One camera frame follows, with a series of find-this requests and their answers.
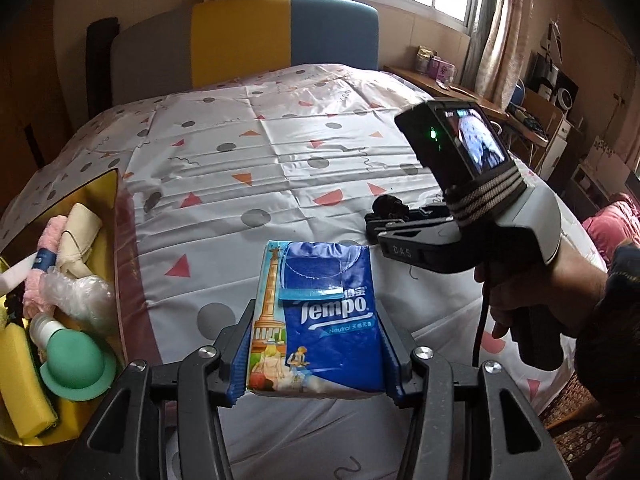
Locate blue tissue pack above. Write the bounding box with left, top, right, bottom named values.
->
left=245, top=240, right=388, bottom=397

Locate black rolled mat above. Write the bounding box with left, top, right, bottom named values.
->
left=86, top=16, right=120, bottom=121

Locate wooden side desk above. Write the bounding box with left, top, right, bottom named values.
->
left=384, top=64, right=508, bottom=121

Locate red tin box gold interior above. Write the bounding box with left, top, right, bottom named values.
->
left=0, top=170, right=166, bottom=446

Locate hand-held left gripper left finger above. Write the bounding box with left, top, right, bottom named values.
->
left=75, top=299, right=256, bottom=480

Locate person's right forearm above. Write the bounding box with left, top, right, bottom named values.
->
left=574, top=240, right=640, bottom=416

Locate pink yarn ball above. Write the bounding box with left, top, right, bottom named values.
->
left=22, top=215, right=71, bottom=316

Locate clear plastic bag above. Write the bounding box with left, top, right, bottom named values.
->
left=44, top=271, right=117, bottom=336

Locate woven rattan seat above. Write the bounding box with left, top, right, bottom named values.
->
left=540, top=375, right=621, bottom=466

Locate person's right hand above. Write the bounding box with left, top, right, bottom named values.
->
left=474, top=260, right=583, bottom=341

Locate grey yellow blue headboard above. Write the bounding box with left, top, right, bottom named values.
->
left=110, top=0, right=379, bottom=106

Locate black scrunchie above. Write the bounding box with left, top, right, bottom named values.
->
left=371, top=195, right=415, bottom=223

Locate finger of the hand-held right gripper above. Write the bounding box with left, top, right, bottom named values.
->
left=364, top=205, right=453, bottom=235
left=376, top=227, right=453, bottom=273

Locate pink blanket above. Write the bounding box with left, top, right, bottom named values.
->
left=587, top=192, right=640, bottom=266

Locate green suction cup toy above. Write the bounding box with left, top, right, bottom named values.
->
left=29, top=312, right=118, bottom=402

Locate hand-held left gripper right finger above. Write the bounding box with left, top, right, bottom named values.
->
left=375, top=299, right=566, bottom=480

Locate beige cloth roll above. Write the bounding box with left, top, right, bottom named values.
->
left=54, top=203, right=103, bottom=281

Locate pink box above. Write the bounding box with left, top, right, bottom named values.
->
left=429, top=57, right=457, bottom=83

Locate yellow sponge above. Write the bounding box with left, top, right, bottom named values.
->
left=0, top=322, right=61, bottom=441

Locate gold foil bag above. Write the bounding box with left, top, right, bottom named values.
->
left=414, top=46, right=436, bottom=75

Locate black cable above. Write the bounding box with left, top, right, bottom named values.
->
left=472, top=282, right=493, bottom=366

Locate wooden wardrobe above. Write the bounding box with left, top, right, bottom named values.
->
left=0, top=0, right=91, bottom=171

